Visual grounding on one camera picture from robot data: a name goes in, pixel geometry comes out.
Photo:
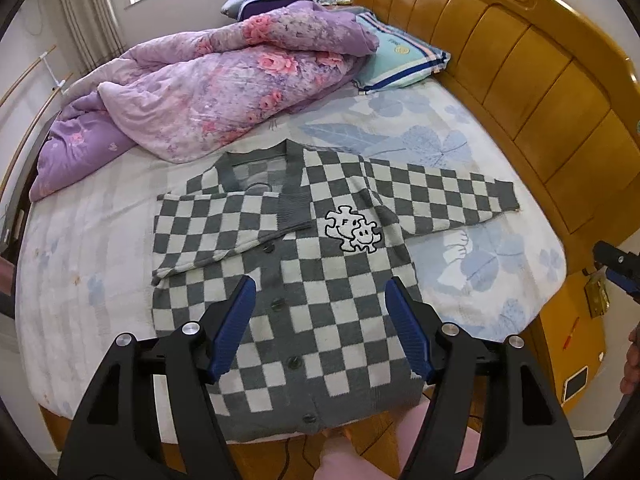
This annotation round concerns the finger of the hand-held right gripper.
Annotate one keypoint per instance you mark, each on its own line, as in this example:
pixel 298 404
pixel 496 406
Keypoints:
pixel 617 265

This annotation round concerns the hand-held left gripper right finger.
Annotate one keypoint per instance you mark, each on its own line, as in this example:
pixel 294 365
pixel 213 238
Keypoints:
pixel 405 320

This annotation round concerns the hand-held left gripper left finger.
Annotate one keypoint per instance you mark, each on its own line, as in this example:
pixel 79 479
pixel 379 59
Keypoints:
pixel 235 317

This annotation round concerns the grey white checkered cardigan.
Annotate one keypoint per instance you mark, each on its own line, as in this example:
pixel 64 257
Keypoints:
pixel 330 280

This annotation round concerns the person's right hand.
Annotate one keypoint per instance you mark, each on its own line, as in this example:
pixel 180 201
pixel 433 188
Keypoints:
pixel 632 365

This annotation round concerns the brass latch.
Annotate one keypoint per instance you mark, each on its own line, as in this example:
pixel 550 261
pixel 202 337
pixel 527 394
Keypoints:
pixel 596 297

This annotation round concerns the red pen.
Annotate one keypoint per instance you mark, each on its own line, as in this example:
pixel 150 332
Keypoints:
pixel 571 334

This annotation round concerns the white phone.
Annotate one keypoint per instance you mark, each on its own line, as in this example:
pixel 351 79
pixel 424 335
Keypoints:
pixel 575 384

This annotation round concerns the white leaf print bed sheet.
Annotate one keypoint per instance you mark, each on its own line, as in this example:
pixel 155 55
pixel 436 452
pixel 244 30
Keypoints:
pixel 100 260

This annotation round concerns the person's pink pants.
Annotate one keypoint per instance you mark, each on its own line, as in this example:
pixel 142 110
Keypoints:
pixel 350 460

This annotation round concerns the purple floral quilt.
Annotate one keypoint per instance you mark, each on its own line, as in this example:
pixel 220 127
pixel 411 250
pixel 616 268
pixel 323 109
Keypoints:
pixel 200 85

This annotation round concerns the teal striped pillow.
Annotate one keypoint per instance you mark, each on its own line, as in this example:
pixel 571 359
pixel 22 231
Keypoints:
pixel 400 60

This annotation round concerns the wooden pole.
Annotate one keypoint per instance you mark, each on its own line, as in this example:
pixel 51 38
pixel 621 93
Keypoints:
pixel 30 137
pixel 27 76

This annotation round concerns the dark purple cloth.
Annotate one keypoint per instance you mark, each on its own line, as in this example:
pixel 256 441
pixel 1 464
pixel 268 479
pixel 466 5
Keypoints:
pixel 270 5

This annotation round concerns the beige curtain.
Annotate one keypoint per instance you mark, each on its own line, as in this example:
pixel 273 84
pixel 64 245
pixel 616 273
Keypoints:
pixel 90 10

